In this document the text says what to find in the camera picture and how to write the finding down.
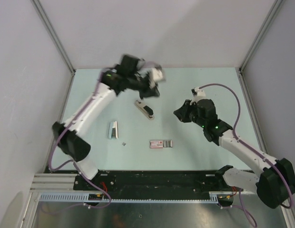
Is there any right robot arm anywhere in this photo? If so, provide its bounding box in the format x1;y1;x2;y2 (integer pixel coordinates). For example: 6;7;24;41
173;99;295;209

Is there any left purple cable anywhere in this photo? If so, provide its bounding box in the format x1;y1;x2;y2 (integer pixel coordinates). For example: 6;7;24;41
47;61;162;209

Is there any purple cable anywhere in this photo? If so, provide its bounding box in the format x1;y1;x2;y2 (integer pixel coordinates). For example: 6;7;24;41
47;61;162;209
199;83;295;226

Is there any black and cream stapler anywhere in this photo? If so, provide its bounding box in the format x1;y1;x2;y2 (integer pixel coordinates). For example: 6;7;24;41
134;100;155;120

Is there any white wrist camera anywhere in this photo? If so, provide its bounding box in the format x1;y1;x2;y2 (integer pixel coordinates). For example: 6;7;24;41
191;87;206;102
149;67;166;88

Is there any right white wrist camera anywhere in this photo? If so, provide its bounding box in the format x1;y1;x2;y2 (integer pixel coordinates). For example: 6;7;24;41
191;87;206;102

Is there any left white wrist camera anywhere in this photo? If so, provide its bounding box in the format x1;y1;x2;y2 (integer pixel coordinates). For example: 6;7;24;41
149;67;166;88

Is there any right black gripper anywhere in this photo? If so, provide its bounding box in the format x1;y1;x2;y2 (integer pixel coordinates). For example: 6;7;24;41
174;99;207;128

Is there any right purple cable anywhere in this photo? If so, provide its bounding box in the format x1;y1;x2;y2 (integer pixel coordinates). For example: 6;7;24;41
199;83;295;226

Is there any grey slotted cable duct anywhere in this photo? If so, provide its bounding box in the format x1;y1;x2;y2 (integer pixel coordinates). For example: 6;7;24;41
38;191;219;204

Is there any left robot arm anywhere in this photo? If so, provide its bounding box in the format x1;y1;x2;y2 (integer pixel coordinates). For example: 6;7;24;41
52;54;165;190

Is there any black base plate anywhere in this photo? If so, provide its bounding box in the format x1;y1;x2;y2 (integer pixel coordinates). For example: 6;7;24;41
73;170;239;202

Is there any red staple box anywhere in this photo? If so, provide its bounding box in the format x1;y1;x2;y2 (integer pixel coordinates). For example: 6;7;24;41
149;140;173;149

